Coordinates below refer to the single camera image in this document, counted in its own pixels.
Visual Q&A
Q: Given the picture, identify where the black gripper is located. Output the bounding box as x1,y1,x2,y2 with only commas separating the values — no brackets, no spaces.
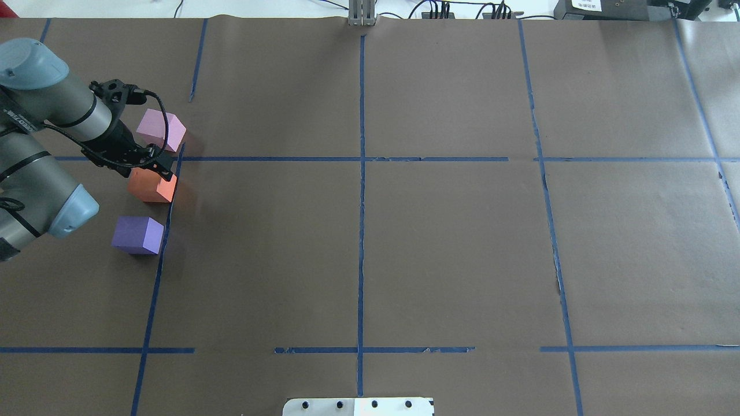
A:
81,120,173,181

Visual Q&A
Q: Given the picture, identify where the orange foam block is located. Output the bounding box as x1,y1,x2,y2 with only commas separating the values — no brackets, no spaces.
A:
127,168,177,203

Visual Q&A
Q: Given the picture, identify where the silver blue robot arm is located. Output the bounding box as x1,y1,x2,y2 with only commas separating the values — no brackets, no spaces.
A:
1,38,173,261

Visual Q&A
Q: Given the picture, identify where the pink foam block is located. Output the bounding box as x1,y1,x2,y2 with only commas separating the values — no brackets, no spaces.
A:
136,109,187,153

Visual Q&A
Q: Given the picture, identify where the purple foam block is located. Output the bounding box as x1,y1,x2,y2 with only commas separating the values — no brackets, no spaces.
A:
111,216,164,255

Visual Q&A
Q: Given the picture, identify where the white metal mounting plate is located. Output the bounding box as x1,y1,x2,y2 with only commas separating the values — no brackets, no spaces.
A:
282,397,435,415

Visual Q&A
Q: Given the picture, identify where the black device box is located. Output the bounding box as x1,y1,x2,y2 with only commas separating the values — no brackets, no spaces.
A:
553,1,711,21

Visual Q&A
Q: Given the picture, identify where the black camera cable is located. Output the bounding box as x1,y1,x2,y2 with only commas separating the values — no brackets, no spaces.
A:
136,88,169,152

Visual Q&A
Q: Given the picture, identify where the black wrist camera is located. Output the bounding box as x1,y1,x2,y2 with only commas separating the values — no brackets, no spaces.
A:
89,79,147,106

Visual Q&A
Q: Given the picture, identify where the aluminium frame post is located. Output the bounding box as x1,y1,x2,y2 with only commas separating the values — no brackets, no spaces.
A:
348,0,378,27

